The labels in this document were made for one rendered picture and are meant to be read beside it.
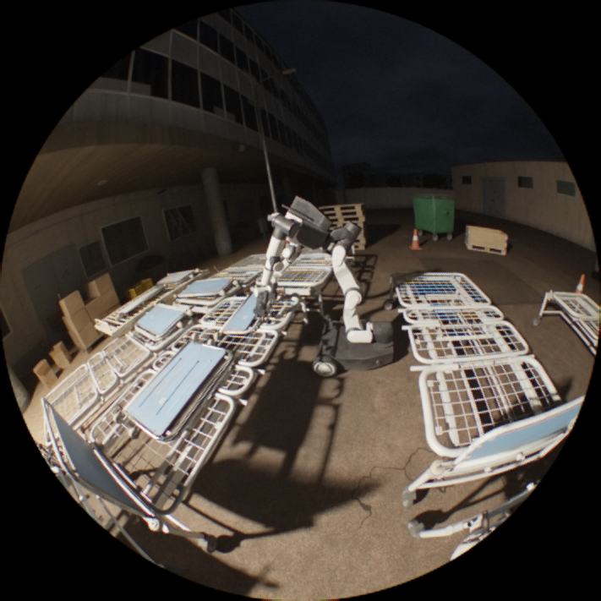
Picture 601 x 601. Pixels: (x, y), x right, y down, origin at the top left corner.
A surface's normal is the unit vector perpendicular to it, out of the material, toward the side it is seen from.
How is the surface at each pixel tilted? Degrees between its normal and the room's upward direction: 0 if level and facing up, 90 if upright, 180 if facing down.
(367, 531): 0
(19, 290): 90
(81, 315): 90
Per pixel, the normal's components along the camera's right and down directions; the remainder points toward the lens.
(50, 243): 0.95, 0.00
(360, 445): -0.15, -0.89
